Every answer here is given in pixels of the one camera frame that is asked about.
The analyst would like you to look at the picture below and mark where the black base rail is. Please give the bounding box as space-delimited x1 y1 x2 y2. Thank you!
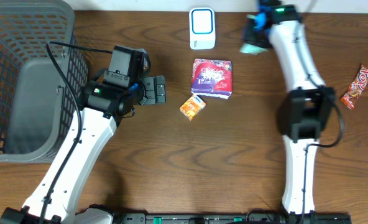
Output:
75 203 353 224

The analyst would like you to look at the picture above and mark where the orange juice carton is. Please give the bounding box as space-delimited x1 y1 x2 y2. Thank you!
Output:
180 95 206 121

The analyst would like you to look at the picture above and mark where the teal white snack packet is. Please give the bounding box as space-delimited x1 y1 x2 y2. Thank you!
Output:
240 43 268 55

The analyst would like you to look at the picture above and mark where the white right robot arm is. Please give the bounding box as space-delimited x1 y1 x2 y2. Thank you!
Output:
242 0 334 223

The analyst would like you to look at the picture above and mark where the red chocolate bar wrapper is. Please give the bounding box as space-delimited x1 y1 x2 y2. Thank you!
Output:
341 64 368 110

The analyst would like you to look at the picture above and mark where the purple pink tissue pack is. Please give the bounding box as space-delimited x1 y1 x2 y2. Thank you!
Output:
191 58 232 99

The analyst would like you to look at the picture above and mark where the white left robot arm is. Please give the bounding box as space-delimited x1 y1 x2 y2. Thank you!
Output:
0 76 166 224

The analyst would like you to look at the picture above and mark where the grey plastic basket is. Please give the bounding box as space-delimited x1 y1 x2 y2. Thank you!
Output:
0 1 88 163

